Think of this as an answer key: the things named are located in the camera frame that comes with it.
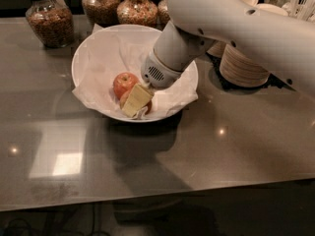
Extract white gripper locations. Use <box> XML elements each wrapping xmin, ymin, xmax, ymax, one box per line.
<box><xmin>121</xmin><ymin>50</ymin><xmax>181</xmax><ymax>117</ymax></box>

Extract red apple front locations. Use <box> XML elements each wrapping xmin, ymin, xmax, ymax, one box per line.
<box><xmin>119</xmin><ymin>89</ymin><xmax>153</xmax><ymax>114</ymax></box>

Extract red apple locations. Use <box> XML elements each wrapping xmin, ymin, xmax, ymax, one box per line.
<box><xmin>119</xmin><ymin>89</ymin><xmax>153</xmax><ymax>114</ymax></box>
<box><xmin>113</xmin><ymin>72</ymin><xmax>139</xmax><ymax>99</ymax></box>

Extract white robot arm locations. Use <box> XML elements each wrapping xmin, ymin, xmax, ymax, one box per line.
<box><xmin>141</xmin><ymin>0</ymin><xmax>315</xmax><ymax>97</ymax></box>

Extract red apple rear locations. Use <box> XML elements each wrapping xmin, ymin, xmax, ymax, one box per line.
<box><xmin>113</xmin><ymin>72</ymin><xmax>139</xmax><ymax>99</ymax></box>

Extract large white bowl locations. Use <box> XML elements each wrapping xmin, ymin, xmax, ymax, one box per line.
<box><xmin>71</xmin><ymin>24</ymin><xmax>200</xmax><ymax>123</ymax></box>

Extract paper bowl stack front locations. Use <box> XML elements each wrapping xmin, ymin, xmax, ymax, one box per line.
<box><xmin>220</xmin><ymin>44</ymin><xmax>271</xmax><ymax>88</ymax></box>

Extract glass cereal jar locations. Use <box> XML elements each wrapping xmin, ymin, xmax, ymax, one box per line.
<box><xmin>157</xmin><ymin>0</ymin><xmax>170</xmax><ymax>25</ymax></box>
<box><xmin>117</xmin><ymin>0</ymin><xmax>158</xmax><ymax>28</ymax></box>
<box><xmin>26</xmin><ymin>0</ymin><xmax>74</xmax><ymax>48</ymax></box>
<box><xmin>82</xmin><ymin>0</ymin><xmax>120</xmax><ymax>27</ymax></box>

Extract glass cereal jar far left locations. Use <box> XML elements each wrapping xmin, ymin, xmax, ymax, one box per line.
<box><xmin>26</xmin><ymin>0</ymin><xmax>74</xmax><ymax>48</ymax></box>

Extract white plastic cutlery bunch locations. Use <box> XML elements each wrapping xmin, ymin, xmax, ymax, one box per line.
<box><xmin>289</xmin><ymin>0</ymin><xmax>315</xmax><ymax>21</ymax></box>

